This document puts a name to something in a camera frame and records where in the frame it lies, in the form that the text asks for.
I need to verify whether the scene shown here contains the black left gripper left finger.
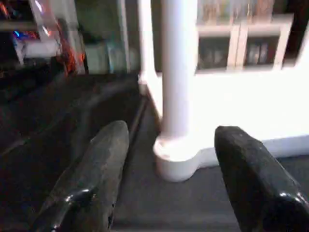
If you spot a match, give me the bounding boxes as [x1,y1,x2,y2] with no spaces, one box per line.
[29,121,131,232]

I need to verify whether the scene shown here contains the white glass-door cabinet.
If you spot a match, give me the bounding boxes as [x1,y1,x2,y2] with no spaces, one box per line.
[195,14,295,74]

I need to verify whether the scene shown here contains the red cables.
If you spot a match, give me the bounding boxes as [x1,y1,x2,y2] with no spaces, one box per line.
[56,19,86,75]

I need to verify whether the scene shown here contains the white plastic table leg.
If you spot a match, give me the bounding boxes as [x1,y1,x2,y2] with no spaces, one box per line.
[160,0,199,145]
[137,0,158,78]

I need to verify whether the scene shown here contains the black work mat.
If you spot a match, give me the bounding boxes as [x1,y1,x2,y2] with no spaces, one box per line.
[0,72,309,232]

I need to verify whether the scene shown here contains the white plastic table top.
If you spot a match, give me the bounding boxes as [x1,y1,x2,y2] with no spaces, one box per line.
[138,65,309,183]

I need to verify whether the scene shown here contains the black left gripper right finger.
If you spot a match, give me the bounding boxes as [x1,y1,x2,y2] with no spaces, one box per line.
[214,126,309,232]

